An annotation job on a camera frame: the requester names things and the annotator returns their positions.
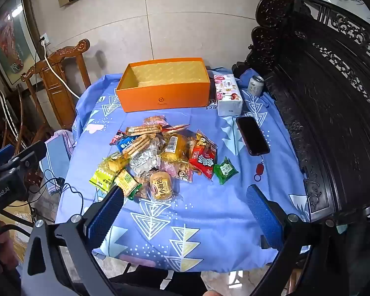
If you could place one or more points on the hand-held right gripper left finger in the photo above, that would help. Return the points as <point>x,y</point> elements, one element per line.
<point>107,213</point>

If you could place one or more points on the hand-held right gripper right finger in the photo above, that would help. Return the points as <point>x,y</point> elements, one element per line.
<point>265,219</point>

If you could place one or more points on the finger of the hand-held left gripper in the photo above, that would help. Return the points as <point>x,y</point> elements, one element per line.
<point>34,153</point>
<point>0,157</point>

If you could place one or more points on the pile of snack packets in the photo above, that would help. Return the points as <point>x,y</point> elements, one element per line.
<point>141,160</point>

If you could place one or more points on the clear biscuit bag with barcode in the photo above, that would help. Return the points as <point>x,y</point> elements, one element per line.
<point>177,148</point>

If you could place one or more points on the orange cardboard box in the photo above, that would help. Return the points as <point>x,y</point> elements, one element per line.
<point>163,97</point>

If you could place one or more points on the red key fob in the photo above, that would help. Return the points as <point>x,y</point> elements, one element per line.
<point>259,170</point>

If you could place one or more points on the blue printed tablecloth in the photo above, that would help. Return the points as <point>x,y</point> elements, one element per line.
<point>203,215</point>

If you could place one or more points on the brown wooden chair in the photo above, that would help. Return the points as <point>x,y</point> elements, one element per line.
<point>57,83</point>

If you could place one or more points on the black smartphone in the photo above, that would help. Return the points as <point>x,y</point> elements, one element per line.
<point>252,135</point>

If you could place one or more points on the dark carved wooden bench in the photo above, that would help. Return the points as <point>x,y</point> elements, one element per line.
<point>333,114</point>

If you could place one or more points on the floral tissue box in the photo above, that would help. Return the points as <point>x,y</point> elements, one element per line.
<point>228,98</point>

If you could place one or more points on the white drink can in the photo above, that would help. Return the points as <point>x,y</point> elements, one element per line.
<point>256,86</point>

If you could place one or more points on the framed red wall painting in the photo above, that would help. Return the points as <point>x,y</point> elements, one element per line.
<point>9,43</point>

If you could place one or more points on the white wall socket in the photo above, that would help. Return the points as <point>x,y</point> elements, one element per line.
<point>45,39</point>

